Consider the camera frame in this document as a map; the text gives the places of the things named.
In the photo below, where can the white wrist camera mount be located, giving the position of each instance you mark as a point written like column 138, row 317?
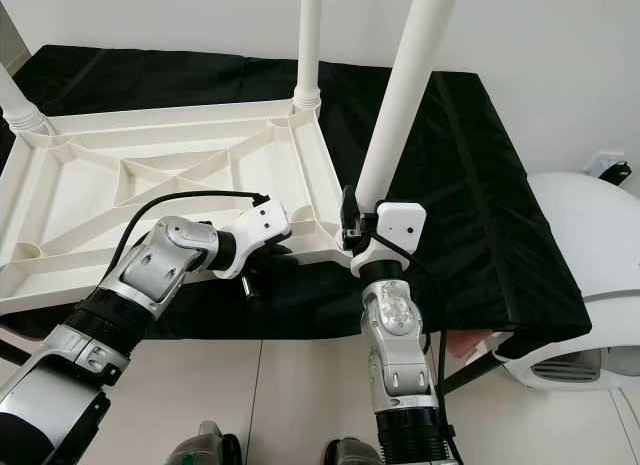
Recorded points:
column 260, row 230
column 395, row 225

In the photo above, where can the white plastic table leg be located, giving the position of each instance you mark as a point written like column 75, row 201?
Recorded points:
column 18, row 105
column 307, row 45
column 405, row 85

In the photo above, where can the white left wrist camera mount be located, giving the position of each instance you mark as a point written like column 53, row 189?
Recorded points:
column 260, row 230

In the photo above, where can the white wall socket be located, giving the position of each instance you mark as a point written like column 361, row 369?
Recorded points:
column 600, row 160

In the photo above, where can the black metal table leg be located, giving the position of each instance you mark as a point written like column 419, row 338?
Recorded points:
column 468, row 373

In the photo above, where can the white dome litter box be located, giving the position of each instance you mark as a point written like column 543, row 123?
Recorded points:
column 590, row 240

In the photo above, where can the pink cloth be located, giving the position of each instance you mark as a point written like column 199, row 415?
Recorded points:
column 468, row 340
column 12, row 335

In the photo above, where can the white plastic table top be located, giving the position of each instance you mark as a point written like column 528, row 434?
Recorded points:
column 50, row 210

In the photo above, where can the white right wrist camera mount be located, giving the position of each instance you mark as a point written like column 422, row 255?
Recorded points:
column 395, row 225

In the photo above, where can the black power plug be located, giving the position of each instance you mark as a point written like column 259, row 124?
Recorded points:
column 615, row 171

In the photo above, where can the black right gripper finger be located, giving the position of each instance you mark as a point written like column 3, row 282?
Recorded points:
column 350, row 215

